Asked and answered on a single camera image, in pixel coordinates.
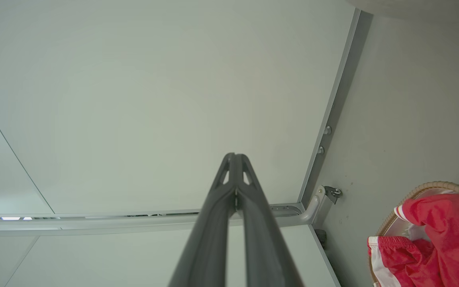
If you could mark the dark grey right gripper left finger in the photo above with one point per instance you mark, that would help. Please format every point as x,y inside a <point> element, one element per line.
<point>209,239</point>

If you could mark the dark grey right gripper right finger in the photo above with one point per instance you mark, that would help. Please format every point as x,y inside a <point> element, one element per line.
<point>265,247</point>

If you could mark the red shorts with white stripe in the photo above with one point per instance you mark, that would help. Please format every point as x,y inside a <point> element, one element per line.
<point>393,257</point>

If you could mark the red jersey with white sleeves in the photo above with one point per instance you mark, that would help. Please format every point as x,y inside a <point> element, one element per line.
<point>452,235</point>

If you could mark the black rubber panel foot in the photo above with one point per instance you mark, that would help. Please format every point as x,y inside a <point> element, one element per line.
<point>321,238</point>

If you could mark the round metal levelling foot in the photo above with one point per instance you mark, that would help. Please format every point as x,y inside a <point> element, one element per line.
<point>320,150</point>
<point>327,130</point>

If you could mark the brown wicker laundry basket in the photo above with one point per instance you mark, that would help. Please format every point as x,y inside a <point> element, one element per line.
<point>432,185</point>

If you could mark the small metal caster bracket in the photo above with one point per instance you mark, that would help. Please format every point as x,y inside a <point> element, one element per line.
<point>333,193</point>

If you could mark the grey partition bottom rail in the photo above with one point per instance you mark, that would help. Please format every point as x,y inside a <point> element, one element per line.
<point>339,99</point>

